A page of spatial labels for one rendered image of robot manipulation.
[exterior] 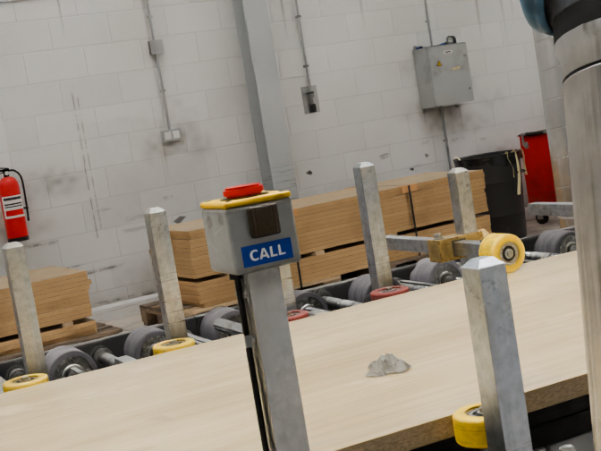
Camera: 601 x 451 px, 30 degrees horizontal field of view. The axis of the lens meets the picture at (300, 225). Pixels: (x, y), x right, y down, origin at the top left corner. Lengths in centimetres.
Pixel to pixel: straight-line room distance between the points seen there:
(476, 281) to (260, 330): 26
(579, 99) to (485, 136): 947
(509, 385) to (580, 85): 67
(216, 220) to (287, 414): 20
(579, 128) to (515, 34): 977
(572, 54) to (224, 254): 53
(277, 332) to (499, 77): 918
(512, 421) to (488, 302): 13
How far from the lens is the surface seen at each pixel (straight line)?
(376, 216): 238
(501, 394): 124
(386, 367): 165
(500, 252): 232
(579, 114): 62
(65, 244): 837
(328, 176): 920
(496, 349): 123
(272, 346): 110
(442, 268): 294
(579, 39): 62
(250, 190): 108
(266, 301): 109
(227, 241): 106
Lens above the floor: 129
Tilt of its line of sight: 6 degrees down
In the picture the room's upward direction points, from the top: 9 degrees counter-clockwise
